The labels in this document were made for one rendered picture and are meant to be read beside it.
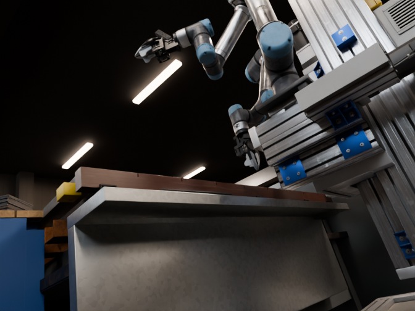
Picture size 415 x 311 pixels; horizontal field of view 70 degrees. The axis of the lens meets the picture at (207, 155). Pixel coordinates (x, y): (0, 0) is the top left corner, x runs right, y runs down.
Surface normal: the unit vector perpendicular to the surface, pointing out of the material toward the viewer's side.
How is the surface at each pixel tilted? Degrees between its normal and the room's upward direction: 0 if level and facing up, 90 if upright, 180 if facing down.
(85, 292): 90
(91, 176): 90
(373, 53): 90
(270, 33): 98
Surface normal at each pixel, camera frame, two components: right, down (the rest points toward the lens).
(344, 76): -0.66, -0.17
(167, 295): 0.66, -0.45
